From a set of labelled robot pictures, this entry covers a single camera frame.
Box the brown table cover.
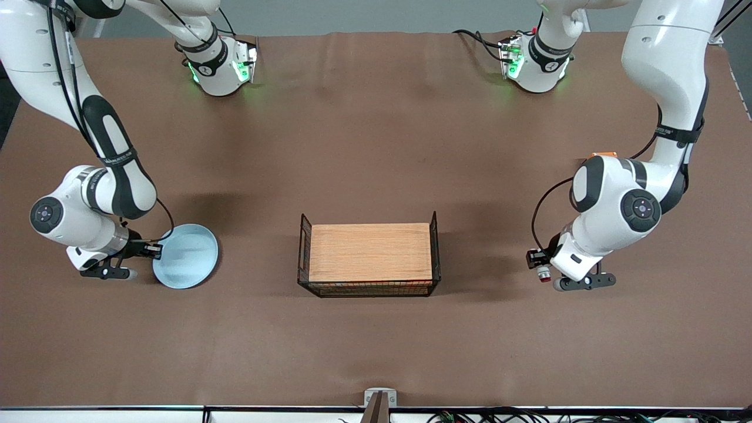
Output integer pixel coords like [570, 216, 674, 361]
[0, 31, 752, 409]

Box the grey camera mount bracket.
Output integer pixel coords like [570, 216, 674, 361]
[359, 388, 398, 423]

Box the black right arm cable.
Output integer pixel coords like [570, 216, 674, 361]
[35, 0, 176, 245]

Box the white table edge rail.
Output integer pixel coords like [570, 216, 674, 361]
[0, 405, 752, 423]

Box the light blue round plate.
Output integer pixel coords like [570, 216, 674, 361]
[152, 223, 219, 290]

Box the aluminium frame post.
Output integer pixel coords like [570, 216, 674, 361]
[708, 0, 752, 45]

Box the black base power cable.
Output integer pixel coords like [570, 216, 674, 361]
[452, 29, 508, 63]

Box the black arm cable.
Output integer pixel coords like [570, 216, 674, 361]
[35, 0, 176, 245]
[530, 103, 665, 254]

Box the black wire basket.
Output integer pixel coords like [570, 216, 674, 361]
[297, 211, 441, 298]

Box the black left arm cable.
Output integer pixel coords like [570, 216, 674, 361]
[530, 103, 665, 254]

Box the black cable bundle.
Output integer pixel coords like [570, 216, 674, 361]
[426, 408, 752, 423]

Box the wooden board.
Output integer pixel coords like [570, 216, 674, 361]
[309, 223, 434, 283]

